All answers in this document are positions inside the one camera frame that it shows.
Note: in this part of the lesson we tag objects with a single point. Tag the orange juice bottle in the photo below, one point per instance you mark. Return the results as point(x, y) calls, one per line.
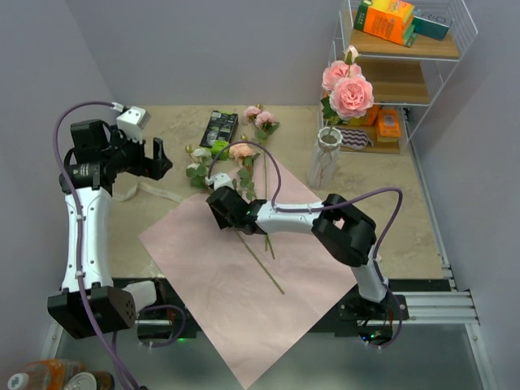
point(46, 374)

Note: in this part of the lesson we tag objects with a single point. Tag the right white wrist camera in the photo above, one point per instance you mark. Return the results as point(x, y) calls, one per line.
point(218, 181)

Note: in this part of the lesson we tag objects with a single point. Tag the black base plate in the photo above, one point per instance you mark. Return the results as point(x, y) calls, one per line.
point(350, 316)

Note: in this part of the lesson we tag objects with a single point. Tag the tin can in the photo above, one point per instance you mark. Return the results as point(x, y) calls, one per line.
point(91, 380)

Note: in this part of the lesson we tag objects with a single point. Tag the peach rose stem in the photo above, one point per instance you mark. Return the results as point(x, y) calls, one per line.
point(246, 157)

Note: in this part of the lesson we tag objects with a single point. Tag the white ribbed ceramic vase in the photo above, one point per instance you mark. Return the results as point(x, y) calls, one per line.
point(324, 158)

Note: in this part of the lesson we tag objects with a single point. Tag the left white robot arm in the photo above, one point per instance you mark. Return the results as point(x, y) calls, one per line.
point(88, 301)

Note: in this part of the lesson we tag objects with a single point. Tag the pink wrapping paper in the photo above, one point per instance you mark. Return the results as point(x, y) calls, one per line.
point(253, 306)

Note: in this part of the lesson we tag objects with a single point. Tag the white rose stem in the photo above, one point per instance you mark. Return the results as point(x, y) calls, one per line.
point(197, 171)

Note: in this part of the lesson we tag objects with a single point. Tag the large pink rose stem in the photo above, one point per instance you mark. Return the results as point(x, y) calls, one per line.
point(349, 94)

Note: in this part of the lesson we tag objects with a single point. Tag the purple wavy eye mask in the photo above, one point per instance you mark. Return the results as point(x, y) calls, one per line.
point(355, 139)

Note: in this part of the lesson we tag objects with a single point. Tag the white wire wooden shelf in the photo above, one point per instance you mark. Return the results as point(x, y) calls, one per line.
point(406, 80)

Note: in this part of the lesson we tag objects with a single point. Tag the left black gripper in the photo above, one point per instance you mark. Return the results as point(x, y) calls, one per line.
point(153, 168)

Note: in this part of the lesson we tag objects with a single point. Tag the orange green box top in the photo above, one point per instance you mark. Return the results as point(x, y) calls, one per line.
point(389, 20)

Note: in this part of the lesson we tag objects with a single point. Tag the orange packet bottom right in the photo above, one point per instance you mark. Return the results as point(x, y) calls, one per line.
point(387, 124)

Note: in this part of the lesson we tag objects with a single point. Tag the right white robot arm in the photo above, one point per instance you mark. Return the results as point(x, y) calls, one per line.
point(344, 231)

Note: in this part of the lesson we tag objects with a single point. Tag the small pink rose stem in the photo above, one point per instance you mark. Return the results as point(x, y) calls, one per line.
point(265, 125)

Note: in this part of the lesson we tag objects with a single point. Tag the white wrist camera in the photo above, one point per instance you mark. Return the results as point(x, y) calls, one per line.
point(132, 123)
point(218, 181)

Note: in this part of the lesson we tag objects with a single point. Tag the black green product box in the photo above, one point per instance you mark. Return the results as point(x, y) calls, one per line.
point(220, 131)

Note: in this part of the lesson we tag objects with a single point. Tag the aluminium rail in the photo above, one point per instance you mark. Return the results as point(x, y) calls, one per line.
point(438, 308)

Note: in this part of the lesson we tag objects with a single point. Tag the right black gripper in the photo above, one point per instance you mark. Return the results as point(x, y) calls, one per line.
point(223, 222)

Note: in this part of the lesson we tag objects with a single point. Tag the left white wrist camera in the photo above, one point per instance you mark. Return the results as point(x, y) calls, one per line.
point(132, 123)

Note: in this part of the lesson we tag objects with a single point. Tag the beige ribbon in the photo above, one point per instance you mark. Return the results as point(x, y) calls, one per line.
point(123, 194)

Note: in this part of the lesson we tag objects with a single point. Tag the orange box bottom middle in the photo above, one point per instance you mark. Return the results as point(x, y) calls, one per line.
point(368, 118)

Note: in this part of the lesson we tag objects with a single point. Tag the teal box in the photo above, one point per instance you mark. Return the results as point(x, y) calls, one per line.
point(431, 25)

